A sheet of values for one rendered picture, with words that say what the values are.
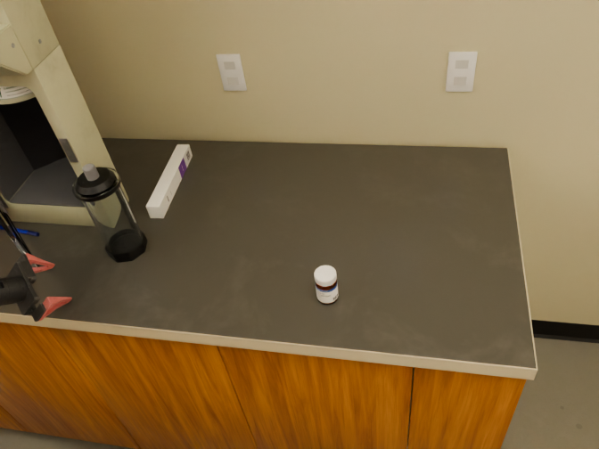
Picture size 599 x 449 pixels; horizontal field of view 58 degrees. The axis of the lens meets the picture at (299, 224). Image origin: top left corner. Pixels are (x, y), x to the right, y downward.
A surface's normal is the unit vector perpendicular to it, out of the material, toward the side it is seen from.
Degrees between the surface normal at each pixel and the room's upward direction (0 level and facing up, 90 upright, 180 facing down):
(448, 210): 0
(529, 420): 0
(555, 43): 90
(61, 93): 90
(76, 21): 90
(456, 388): 90
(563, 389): 0
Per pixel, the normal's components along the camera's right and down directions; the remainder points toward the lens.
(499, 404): -0.18, 0.71
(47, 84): 0.98, 0.06
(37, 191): -0.11, -0.70
